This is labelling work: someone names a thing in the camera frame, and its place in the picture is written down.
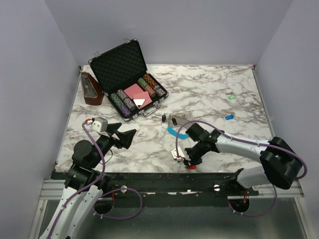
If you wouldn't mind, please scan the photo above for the red key tag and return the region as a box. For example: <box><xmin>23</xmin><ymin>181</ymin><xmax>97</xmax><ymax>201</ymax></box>
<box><xmin>186</xmin><ymin>165</ymin><xmax>196</xmax><ymax>170</ymax></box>

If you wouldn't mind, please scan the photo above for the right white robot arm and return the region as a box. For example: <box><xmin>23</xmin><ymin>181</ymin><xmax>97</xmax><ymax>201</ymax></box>
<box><xmin>178</xmin><ymin>123</ymin><xmax>302</xmax><ymax>195</ymax></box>

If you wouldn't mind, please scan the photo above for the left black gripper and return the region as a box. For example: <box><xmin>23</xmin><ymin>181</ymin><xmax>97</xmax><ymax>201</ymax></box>
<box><xmin>91</xmin><ymin>122</ymin><xmax>137</xmax><ymax>168</ymax></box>

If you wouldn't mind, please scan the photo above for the red playing card deck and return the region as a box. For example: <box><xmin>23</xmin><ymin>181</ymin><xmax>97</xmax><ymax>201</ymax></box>
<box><xmin>124</xmin><ymin>84</ymin><xmax>152</xmax><ymax>110</ymax></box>

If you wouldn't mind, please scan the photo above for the blue key tag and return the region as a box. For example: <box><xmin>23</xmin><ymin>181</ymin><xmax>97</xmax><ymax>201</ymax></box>
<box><xmin>225</xmin><ymin>113</ymin><xmax>235</xmax><ymax>120</ymax></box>

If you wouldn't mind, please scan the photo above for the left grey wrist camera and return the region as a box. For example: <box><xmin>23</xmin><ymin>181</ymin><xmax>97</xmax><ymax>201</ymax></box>
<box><xmin>90</xmin><ymin>117</ymin><xmax>108</xmax><ymax>133</ymax></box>

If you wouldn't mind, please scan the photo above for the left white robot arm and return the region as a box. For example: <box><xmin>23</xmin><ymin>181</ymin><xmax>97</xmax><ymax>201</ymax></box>
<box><xmin>41</xmin><ymin>117</ymin><xmax>137</xmax><ymax>239</ymax></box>

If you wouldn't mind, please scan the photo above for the blue silver carabiner keyring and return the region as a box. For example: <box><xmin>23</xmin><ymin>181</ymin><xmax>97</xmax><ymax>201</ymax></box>
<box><xmin>166</xmin><ymin>113</ymin><xmax>191</xmax><ymax>139</ymax></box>

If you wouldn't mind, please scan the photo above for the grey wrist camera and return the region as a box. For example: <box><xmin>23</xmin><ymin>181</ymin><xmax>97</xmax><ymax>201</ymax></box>
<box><xmin>171</xmin><ymin>147</ymin><xmax>188</xmax><ymax>162</ymax></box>
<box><xmin>90</xmin><ymin>117</ymin><xmax>108</xmax><ymax>133</ymax></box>

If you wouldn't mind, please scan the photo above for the white dealer button card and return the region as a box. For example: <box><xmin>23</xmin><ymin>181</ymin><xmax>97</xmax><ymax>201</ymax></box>
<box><xmin>133</xmin><ymin>99</ymin><xmax>145</xmax><ymax>109</ymax></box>

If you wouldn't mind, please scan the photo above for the black mounting rail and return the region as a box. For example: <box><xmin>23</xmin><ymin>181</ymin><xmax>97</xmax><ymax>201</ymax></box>
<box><xmin>49</xmin><ymin>172</ymin><xmax>260</xmax><ymax>208</ymax></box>

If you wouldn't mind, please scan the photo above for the black poker chip case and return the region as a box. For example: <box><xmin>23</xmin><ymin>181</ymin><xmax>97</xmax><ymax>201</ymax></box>
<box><xmin>88</xmin><ymin>39</ymin><xmax>168</xmax><ymax>121</ymax></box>

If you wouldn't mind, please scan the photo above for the brown wooden metronome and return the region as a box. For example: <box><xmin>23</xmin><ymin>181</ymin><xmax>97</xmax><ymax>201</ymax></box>
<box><xmin>80</xmin><ymin>72</ymin><xmax>104</xmax><ymax>106</ymax></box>

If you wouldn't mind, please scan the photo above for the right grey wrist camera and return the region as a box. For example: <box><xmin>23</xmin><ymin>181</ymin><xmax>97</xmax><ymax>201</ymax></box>
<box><xmin>171</xmin><ymin>147</ymin><xmax>188</xmax><ymax>162</ymax></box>

